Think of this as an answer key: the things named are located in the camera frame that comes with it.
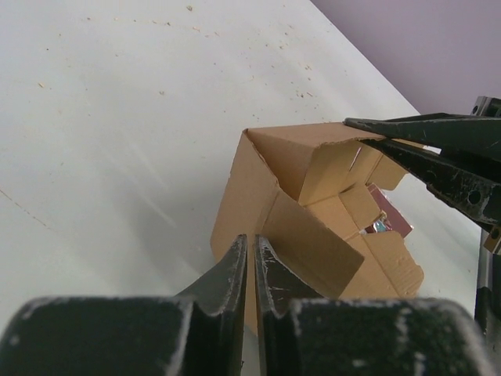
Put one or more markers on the brown cardboard paper box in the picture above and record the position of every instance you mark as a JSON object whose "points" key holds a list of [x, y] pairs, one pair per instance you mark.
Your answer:
{"points": [[307, 189]]}

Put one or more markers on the small red packet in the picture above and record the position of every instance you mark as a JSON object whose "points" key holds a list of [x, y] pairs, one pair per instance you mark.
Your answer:
{"points": [[390, 218]]}

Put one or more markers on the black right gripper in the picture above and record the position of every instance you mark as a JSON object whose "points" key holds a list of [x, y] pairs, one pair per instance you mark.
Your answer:
{"points": [[471, 185]]}

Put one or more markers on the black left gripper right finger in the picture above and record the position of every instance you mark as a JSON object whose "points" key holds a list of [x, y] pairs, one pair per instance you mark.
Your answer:
{"points": [[275, 287]]}

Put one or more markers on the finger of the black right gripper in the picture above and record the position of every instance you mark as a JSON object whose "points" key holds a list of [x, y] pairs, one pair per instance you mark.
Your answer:
{"points": [[473, 134]]}

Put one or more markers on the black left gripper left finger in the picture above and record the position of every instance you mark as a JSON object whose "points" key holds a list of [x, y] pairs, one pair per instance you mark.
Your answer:
{"points": [[214, 340]]}

